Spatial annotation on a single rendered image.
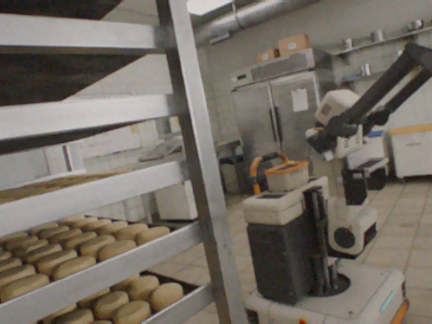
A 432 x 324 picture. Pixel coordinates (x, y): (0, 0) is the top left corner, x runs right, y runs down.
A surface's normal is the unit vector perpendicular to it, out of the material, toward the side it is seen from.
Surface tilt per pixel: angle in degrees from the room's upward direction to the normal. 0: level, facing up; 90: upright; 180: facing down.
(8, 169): 90
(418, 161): 94
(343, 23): 90
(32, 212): 90
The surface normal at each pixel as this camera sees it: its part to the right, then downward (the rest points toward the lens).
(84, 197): 0.69, -0.06
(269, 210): -0.68, 0.20
